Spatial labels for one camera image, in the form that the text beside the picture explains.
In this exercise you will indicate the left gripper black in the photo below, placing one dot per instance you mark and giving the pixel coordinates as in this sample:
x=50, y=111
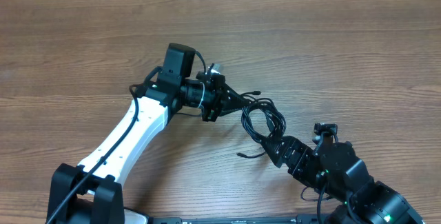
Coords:
x=232, y=101

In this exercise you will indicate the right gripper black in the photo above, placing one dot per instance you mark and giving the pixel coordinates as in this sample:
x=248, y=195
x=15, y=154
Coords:
x=295, y=158

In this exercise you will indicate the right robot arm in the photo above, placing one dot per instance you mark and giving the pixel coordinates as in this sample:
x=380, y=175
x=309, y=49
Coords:
x=333, y=168

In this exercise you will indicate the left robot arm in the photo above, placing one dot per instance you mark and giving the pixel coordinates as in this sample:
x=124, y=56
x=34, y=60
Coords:
x=92, y=191

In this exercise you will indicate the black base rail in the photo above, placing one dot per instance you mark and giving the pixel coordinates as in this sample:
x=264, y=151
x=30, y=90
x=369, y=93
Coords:
x=237, y=220

